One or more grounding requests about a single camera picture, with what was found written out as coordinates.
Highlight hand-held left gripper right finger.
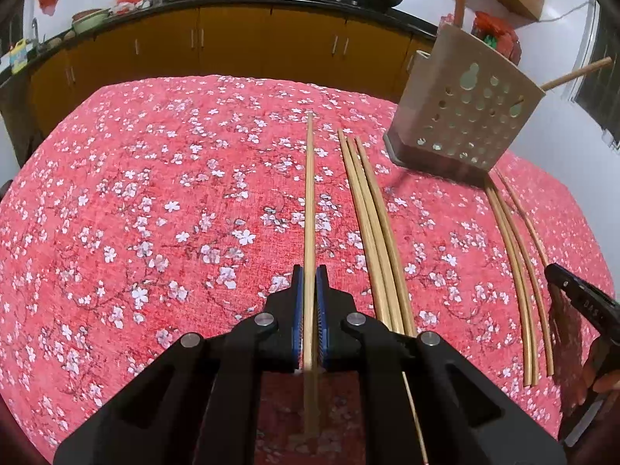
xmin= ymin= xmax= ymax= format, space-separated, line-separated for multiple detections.
xmin=316 ymin=264 xmax=567 ymax=465

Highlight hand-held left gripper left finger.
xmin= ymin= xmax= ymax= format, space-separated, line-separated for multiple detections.
xmin=53 ymin=264 xmax=304 ymax=465

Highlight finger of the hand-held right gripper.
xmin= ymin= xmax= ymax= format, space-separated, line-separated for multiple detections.
xmin=559 ymin=391 xmax=609 ymax=446
xmin=545 ymin=262 xmax=620 ymax=342

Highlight beige perforated chopstick holder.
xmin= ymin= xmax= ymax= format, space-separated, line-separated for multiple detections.
xmin=384 ymin=24 xmax=546 ymax=186

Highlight person's right hand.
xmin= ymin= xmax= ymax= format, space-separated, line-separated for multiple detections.
xmin=586 ymin=336 xmax=620 ymax=395

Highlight red floral tablecloth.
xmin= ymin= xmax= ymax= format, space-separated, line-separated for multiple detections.
xmin=0 ymin=75 xmax=620 ymax=465

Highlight barred window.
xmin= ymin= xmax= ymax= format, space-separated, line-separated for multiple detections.
xmin=572 ymin=0 xmax=620 ymax=151

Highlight yellow wooden lower cabinets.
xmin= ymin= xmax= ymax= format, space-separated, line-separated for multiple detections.
xmin=26 ymin=2 xmax=437 ymax=136

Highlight large red plastic bag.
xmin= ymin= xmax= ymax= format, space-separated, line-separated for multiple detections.
xmin=472 ymin=11 xmax=523 ymax=65

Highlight green bowl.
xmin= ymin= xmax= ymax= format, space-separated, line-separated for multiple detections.
xmin=72 ymin=8 xmax=111 ymax=34

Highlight yellow detergent bottle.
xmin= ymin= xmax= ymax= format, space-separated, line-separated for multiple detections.
xmin=9 ymin=40 xmax=30 ymax=72

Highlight white wall cable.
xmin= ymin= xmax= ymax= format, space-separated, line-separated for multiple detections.
xmin=537 ymin=0 xmax=594 ymax=25

